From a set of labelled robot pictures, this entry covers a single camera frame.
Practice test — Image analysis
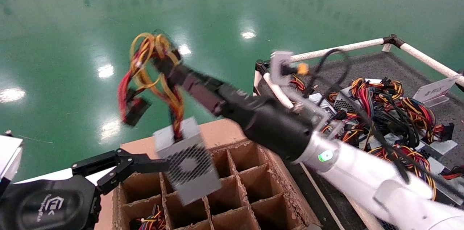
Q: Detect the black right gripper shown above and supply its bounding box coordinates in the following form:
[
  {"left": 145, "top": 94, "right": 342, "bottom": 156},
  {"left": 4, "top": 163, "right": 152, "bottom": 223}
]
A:
[{"left": 156, "top": 50, "right": 315, "bottom": 162}]

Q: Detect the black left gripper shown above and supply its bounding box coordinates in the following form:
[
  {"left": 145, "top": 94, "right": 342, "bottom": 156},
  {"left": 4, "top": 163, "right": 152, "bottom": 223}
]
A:
[{"left": 0, "top": 149, "right": 165, "bottom": 230}]

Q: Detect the grey power supply unit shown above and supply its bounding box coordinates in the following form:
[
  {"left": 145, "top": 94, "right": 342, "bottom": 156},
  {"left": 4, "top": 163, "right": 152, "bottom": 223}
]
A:
[{"left": 118, "top": 33, "right": 222, "bottom": 206}]

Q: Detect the brown cardboard box with dividers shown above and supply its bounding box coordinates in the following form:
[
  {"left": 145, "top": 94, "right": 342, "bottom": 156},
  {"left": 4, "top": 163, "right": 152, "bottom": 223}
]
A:
[{"left": 95, "top": 115, "right": 322, "bottom": 230}]

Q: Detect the silver power supply printed label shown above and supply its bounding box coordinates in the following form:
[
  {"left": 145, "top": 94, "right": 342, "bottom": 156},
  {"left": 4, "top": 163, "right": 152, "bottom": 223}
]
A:
[{"left": 308, "top": 93, "right": 337, "bottom": 114}]

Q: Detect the silver power supply perforated side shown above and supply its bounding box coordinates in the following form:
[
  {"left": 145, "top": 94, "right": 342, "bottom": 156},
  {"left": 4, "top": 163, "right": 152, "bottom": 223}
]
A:
[{"left": 333, "top": 87, "right": 363, "bottom": 112}]

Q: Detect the pale grey power supply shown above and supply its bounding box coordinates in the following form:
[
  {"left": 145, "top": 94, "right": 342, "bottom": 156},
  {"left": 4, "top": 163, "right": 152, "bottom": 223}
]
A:
[{"left": 377, "top": 133, "right": 403, "bottom": 148}]

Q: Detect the clear acrylic sign holder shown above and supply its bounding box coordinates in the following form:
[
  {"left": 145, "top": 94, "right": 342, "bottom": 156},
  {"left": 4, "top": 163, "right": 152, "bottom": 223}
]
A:
[{"left": 413, "top": 77, "right": 461, "bottom": 108}]

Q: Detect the small silver power supply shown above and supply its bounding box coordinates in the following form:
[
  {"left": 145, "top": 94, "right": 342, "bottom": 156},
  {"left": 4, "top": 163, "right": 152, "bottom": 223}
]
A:
[{"left": 417, "top": 139, "right": 458, "bottom": 160}]

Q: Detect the silver power supply flat lid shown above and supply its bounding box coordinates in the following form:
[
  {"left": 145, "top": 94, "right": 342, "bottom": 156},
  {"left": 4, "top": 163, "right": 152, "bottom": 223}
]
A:
[{"left": 428, "top": 157, "right": 464, "bottom": 206}]

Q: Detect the wire bundle with white tie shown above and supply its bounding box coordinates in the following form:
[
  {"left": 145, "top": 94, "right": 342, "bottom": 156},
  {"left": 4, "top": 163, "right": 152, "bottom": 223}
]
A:
[{"left": 137, "top": 205, "right": 167, "bottom": 230}]

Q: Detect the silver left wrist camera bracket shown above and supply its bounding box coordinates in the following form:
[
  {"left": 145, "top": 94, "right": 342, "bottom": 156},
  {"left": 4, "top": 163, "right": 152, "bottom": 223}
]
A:
[{"left": 0, "top": 135, "right": 24, "bottom": 190}]

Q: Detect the small yellow red cable bundle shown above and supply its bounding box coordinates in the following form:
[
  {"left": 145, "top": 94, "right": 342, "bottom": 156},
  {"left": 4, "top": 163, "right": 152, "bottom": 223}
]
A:
[{"left": 289, "top": 73, "right": 316, "bottom": 104}]

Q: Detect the large red yellow cable tangle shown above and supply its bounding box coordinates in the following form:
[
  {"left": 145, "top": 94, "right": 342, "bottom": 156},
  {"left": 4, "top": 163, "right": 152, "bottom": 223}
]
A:
[{"left": 319, "top": 77, "right": 417, "bottom": 151}]

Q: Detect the white pipe cart frame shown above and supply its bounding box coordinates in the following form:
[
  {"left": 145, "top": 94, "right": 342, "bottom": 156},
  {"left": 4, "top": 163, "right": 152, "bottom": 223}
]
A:
[{"left": 250, "top": 35, "right": 464, "bottom": 230}]

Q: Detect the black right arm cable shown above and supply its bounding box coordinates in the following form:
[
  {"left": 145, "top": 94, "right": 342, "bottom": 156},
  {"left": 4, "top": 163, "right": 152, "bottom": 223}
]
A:
[{"left": 307, "top": 48, "right": 464, "bottom": 202}]

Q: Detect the long striped cable bundle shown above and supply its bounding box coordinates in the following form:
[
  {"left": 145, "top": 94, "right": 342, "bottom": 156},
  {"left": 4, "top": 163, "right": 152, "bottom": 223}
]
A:
[{"left": 366, "top": 145, "right": 438, "bottom": 201}]

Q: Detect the cable bundle with black connector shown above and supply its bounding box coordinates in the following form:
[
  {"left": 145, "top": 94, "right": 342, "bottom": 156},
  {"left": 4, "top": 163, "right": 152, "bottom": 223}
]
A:
[{"left": 401, "top": 97, "right": 455, "bottom": 143}]

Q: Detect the red black cable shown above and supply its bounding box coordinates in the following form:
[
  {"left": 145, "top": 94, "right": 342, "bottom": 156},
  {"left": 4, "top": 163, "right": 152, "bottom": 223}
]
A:
[{"left": 440, "top": 166, "right": 464, "bottom": 180}]

